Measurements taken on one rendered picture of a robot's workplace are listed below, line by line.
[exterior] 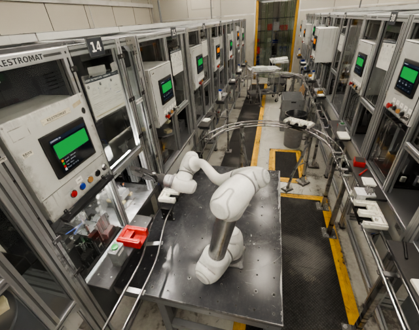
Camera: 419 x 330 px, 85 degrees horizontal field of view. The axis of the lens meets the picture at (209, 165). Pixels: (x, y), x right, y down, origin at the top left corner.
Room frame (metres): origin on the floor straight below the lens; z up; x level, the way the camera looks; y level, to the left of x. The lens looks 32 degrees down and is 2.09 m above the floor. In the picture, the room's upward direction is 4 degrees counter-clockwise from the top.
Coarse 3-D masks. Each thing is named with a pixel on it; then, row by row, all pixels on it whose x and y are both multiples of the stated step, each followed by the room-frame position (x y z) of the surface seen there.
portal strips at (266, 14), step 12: (276, 0) 9.08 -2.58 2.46; (288, 0) 8.98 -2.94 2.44; (264, 12) 9.17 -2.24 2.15; (288, 12) 8.98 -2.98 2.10; (264, 24) 9.17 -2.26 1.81; (288, 24) 8.97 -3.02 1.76; (264, 36) 9.16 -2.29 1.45; (288, 36) 8.95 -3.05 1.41; (264, 48) 9.15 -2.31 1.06; (288, 48) 8.94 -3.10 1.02; (264, 60) 9.15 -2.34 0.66
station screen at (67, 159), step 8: (72, 128) 1.00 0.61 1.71; (80, 128) 1.04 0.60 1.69; (64, 136) 0.94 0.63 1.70; (88, 136) 1.07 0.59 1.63; (56, 144) 0.89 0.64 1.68; (88, 144) 1.05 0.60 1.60; (72, 152) 0.95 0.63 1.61; (80, 152) 0.99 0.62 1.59; (88, 152) 1.03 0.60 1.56; (64, 160) 0.90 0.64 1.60; (72, 160) 0.93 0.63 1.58; (80, 160) 0.97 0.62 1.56; (64, 168) 0.88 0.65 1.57
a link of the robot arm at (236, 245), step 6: (234, 228) 1.02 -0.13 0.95; (234, 234) 0.96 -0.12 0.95; (240, 234) 0.98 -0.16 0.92; (234, 240) 0.94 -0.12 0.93; (240, 240) 0.95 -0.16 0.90; (228, 246) 0.92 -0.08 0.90; (234, 246) 0.92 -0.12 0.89; (240, 246) 0.95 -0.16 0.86; (234, 252) 0.90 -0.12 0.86; (240, 252) 0.95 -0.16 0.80; (234, 258) 0.90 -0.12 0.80
